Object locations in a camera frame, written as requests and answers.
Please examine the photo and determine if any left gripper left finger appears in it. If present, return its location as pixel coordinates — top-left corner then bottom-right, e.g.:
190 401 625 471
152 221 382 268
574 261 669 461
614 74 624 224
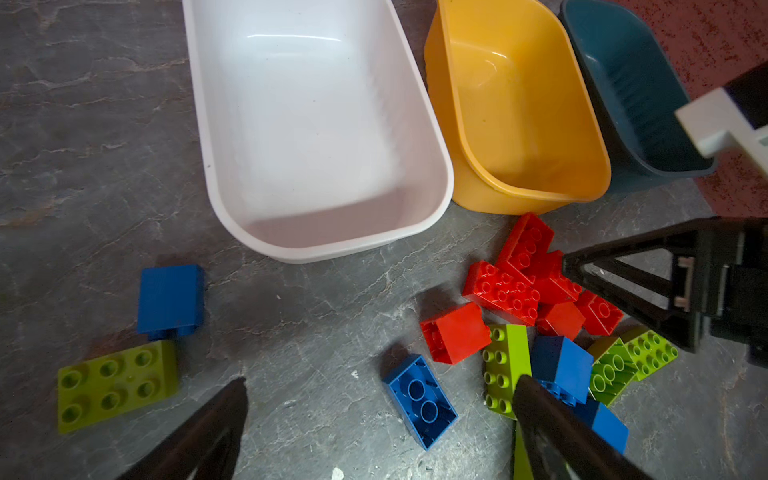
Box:
120 377 248 479

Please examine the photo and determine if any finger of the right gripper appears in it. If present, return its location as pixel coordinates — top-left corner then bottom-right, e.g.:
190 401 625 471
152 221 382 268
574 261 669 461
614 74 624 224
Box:
675 63 767 173

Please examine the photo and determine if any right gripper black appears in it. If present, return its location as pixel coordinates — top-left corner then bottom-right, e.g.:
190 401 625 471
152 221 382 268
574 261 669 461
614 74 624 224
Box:
562 217 767 368

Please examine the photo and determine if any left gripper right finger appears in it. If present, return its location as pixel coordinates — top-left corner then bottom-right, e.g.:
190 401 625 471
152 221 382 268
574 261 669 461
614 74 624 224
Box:
513 375 648 479

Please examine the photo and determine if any small green lego brick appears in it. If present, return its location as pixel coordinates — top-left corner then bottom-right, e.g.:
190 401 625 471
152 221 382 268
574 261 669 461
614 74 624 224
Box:
57 340 179 434

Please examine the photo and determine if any blue lego brick upside-down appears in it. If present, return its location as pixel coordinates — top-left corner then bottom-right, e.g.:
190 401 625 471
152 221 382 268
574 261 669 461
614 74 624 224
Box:
383 354 459 451

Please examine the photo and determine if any small blue lego brick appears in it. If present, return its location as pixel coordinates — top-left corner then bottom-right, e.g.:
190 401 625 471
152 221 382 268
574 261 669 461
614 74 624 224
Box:
137 264 205 342

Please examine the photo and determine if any red square lego brick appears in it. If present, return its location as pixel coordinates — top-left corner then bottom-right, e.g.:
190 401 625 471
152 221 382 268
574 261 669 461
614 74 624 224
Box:
420 303 491 365

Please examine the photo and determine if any blue lego cube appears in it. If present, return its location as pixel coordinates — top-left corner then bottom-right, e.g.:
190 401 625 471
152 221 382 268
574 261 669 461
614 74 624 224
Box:
531 336 594 406

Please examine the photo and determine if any red lego plate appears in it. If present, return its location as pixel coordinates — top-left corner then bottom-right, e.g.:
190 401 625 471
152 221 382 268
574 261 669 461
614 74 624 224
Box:
495 212 554 285

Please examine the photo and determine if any blue lego brick low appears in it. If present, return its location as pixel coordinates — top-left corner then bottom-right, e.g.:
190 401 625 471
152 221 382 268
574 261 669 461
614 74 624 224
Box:
573 398 629 454

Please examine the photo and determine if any small red lego cube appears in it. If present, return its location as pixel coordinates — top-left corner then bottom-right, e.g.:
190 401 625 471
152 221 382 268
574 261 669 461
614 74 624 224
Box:
575 290 624 336

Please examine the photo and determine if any teal plastic bin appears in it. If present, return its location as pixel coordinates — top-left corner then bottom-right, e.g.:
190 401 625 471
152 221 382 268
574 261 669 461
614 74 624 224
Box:
559 0 717 193

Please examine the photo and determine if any green lego brick upright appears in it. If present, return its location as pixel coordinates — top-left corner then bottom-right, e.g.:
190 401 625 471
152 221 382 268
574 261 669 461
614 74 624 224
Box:
482 324 532 420

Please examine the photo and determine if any red lego brick studded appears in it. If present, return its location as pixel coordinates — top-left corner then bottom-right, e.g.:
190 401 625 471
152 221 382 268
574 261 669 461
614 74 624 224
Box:
462 261 540 327

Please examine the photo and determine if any yellow plastic bin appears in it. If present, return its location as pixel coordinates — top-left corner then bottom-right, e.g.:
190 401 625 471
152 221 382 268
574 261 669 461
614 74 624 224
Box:
424 0 612 215

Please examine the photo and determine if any white plastic bin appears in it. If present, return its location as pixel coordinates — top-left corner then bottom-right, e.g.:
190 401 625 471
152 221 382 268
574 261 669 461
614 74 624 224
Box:
183 1 454 264

